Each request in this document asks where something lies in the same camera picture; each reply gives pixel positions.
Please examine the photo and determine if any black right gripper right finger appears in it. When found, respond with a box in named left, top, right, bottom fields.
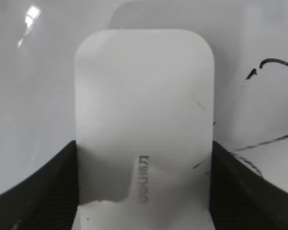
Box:
left=209, top=141, right=288, bottom=230

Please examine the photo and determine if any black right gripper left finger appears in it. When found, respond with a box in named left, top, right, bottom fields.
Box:
left=0, top=140, right=79, bottom=230

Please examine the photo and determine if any white whiteboard eraser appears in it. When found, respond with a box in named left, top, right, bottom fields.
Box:
left=74, top=29, right=215, bottom=230

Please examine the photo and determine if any white whiteboard with grey frame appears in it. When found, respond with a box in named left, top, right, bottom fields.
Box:
left=0, top=0, right=288, bottom=194

